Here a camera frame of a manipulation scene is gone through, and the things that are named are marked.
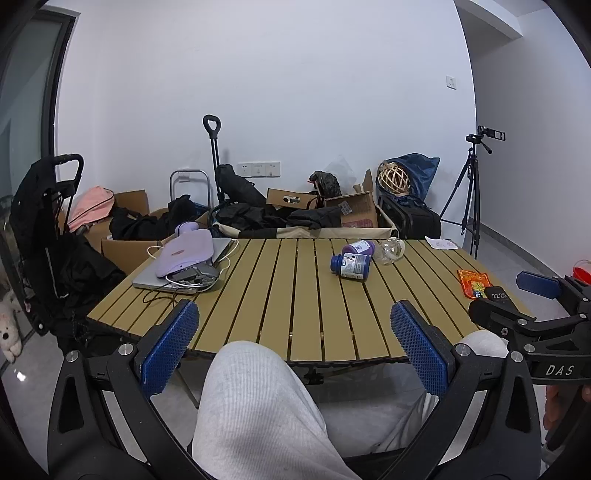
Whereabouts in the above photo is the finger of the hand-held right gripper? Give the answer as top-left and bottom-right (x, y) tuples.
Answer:
(468, 298), (555, 342)
(516, 270), (591, 315)

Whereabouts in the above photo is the black plastic bag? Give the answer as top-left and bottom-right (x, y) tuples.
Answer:
(309, 171), (342, 197)

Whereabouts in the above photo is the black clothes pile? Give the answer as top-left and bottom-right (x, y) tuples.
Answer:
(215, 203), (342, 230)

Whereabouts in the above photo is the woven bamboo ball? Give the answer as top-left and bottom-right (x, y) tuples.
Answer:
(378, 161), (411, 198)

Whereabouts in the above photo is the dark framed glass door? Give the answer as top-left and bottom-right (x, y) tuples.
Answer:
(0, 11), (77, 217)

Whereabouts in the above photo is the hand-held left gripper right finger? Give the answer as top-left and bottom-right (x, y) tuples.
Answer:
(390, 300), (544, 480)

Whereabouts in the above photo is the large open cardboard box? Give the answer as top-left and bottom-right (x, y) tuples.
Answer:
(83, 190), (171, 273)

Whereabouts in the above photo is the person's leg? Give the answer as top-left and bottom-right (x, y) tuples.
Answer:
(374, 330), (509, 455)
(191, 340), (363, 480)

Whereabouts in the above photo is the silver laptop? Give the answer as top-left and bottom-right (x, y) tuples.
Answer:
(132, 237), (232, 295)

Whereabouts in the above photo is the tan slatted folding table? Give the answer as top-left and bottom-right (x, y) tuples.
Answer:
(85, 237), (529, 365)

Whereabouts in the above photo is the black tripod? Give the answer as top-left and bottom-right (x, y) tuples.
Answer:
(438, 147), (483, 259)

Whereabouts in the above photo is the clear glass cup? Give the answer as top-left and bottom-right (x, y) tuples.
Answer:
(372, 237), (406, 265)

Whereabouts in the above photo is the white plush toy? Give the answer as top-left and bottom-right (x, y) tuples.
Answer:
(0, 288), (24, 363)

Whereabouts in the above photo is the blue fabric bag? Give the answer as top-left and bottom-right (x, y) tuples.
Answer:
(397, 153), (441, 206)

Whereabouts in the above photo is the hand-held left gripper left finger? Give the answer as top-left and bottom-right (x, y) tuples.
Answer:
(46, 299), (214, 480)

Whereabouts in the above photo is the person's right hand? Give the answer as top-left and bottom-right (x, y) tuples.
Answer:
(544, 384), (591, 432)

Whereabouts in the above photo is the black suitcase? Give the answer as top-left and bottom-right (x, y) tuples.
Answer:
(379, 194), (441, 239)

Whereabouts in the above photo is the black folded stroller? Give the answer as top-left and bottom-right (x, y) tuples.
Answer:
(9, 154), (125, 337)

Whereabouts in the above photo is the cardboard box with handle hole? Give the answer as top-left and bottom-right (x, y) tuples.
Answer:
(266, 188), (321, 210)

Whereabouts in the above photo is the black clothing in box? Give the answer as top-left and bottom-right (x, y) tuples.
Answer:
(110, 196), (204, 241)

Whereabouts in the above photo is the blue pill bottle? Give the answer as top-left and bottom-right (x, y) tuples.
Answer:
(329, 252), (372, 281)

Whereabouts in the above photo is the black camcorder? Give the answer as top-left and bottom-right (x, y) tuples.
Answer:
(465, 126), (506, 154)

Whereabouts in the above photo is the white wall outlet strip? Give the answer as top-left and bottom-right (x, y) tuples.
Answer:
(238, 161), (281, 178)

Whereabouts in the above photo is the orange snack packet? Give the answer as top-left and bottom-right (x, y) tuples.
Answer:
(457, 269), (495, 301)

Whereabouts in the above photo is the person's left leg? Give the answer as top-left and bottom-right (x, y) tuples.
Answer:
(191, 340), (363, 480)

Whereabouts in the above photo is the cardboard box with red print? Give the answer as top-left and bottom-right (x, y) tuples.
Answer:
(325, 170), (379, 228)

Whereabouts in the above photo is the person's right leg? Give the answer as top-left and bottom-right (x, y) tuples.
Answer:
(374, 330), (509, 455)

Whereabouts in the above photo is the pink bag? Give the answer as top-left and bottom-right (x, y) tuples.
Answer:
(68, 186), (115, 233)

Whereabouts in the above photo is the white cable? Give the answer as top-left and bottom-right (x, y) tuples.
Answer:
(147, 239), (241, 296)

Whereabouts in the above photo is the purple hot water bag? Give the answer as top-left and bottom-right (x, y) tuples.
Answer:
(154, 222), (214, 278)

